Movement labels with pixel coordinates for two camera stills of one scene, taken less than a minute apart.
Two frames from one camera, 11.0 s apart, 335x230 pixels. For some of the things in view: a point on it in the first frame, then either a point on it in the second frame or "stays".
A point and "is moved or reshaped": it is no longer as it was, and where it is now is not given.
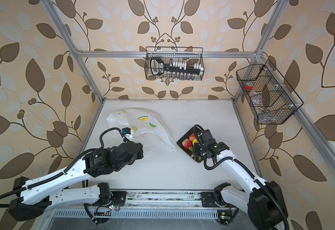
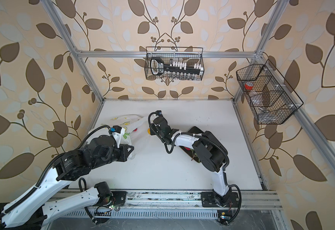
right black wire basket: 272,99 stays
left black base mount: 117,199 stays
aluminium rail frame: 165,200 stays
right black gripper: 196,145 → 152,129
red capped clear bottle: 248,86 stays
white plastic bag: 144,126 is moved or reshaped
